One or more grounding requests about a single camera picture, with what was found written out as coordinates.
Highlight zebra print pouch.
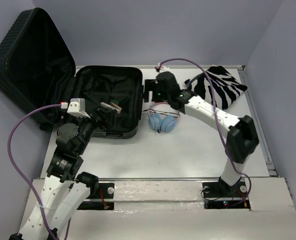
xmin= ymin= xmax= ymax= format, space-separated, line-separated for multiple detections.
xmin=184 ymin=65 xmax=247 ymax=110

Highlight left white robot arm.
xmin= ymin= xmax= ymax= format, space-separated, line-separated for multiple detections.
xmin=7 ymin=102 xmax=114 ymax=240

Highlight black hard-shell suitcase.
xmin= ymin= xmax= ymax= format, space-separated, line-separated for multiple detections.
xmin=0 ymin=7 xmax=143 ymax=139

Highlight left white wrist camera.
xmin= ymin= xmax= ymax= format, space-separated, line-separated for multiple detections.
xmin=60 ymin=98 xmax=90 ymax=118

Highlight grey checkered long box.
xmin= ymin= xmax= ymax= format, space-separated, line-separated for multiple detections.
xmin=100 ymin=102 xmax=114 ymax=110

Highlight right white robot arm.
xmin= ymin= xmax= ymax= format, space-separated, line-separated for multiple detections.
xmin=143 ymin=71 xmax=259 ymax=196

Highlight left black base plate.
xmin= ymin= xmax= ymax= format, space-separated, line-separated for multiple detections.
xmin=77 ymin=182 xmax=115 ymax=211

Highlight metal table edge rail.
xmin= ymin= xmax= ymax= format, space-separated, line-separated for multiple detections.
xmin=238 ymin=65 xmax=273 ymax=165

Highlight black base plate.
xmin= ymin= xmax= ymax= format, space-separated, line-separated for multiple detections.
xmin=77 ymin=182 xmax=115 ymax=211
xmin=200 ymin=181 xmax=251 ymax=210

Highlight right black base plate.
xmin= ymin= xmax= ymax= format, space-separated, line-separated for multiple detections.
xmin=200 ymin=181 xmax=251 ymax=210

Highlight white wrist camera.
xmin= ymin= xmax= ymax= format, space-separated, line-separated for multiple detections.
xmin=60 ymin=98 xmax=90 ymax=118
xmin=155 ymin=63 xmax=171 ymax=74

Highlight green round disc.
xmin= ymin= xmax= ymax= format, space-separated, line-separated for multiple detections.
xmin=110 ymin=99 xmax=119 ymax=105

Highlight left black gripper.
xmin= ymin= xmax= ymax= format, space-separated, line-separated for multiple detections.
xmin=76 ymin=107 xmax=118 ymax=154

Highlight pink and blue cat-ear headphones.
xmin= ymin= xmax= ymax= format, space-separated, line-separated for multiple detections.
xmin=142 ymin=101 xmax=181 ymax=133

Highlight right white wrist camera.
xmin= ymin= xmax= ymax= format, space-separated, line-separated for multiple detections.
xmin=155 ymin=63 xmax=171 ymax=74

